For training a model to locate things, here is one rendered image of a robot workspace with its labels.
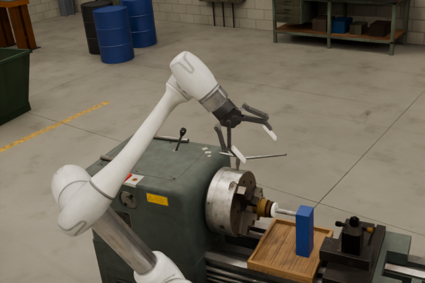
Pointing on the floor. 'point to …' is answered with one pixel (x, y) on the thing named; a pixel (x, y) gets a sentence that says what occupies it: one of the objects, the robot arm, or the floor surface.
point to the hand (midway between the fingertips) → (258, 148)
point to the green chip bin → (14, 83)
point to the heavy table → (13, 6)
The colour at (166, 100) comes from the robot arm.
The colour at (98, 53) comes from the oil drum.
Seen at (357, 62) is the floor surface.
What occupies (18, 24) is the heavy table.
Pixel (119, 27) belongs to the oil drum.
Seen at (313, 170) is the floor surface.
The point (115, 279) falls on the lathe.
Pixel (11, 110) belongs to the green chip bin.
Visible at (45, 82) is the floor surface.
